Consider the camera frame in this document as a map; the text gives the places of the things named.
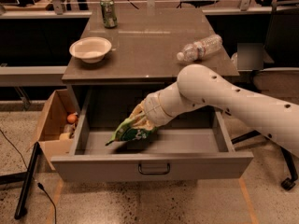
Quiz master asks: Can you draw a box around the black cable on floor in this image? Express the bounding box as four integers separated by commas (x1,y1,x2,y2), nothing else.
0,128,58,224

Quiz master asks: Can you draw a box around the clear pump bottle left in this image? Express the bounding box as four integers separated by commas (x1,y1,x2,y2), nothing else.
231,52,238,69

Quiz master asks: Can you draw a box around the black drawer handle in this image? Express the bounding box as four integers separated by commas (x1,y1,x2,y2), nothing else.
138,163,171,175

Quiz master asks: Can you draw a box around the clear plastic water bottle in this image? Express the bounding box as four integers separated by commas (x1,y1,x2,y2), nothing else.
177,35,222,62

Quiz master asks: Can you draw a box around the orange fruit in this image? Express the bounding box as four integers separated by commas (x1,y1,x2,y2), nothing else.
66,114,78,124

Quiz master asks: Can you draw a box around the grey open top drawer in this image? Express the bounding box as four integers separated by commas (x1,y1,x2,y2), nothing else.
51,87,253,182

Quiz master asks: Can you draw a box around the yellow item in box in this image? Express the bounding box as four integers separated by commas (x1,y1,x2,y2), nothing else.
59,133,71,140

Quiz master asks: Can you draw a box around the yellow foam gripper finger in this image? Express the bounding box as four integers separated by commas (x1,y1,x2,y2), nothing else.
133,116,155,131
130,102,145,118

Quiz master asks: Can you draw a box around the green rice chip bag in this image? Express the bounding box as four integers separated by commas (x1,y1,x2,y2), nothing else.
106,118,156,146

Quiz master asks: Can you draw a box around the black flat bar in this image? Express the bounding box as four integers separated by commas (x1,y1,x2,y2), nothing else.
14,142,41,220

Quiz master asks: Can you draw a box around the white paper bowl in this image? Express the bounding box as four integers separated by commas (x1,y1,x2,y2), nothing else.
69,37,112,63

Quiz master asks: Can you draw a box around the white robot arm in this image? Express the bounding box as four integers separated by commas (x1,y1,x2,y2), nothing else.
135,64,299,156

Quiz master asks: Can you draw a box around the brown cardboard box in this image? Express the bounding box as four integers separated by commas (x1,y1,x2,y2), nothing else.
29,90,75,170

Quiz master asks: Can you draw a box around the green soda can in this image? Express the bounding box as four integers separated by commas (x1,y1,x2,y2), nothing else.
100,0,118,28

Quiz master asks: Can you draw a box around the grey cabinet table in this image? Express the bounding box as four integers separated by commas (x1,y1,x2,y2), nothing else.
62,7,240,114

